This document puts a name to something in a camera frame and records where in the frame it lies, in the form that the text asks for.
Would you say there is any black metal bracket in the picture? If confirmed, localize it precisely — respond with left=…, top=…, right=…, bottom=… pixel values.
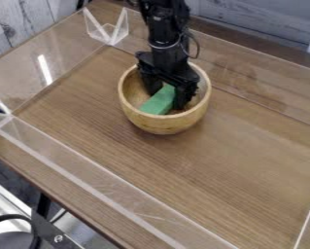
left=31, top=212, right=85, bottom=249

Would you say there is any green rectangular block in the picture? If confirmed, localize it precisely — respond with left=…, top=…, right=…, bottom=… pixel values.
left=140, top=85, right=176, bottom=115

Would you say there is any black table leg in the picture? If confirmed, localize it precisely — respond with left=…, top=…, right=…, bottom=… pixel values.
left=37, top=194, right=53, bottom=218

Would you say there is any brown wooden bowl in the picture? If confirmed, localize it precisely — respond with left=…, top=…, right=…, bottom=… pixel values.
left=117, top=62, right=212, bottom=135

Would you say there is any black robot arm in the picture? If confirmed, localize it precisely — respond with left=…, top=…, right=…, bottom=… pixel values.
left=136, top=0, right=200, bottom=110

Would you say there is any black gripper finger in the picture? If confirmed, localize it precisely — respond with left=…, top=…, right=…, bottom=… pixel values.
left=173, top=84, right=198, bottom=110
left=141, top=70, right=164, bottom=95

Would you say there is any clear acrylic tray wall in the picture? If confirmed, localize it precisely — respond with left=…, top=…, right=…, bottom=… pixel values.
left=0, top=1, right=310, bottom=249

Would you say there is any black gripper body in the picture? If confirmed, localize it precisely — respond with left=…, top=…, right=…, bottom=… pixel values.
left=136, top=43, right=200, bottom=87

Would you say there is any black cable loop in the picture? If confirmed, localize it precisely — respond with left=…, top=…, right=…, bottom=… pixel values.
left=0, top=213, right=42, bottom=249

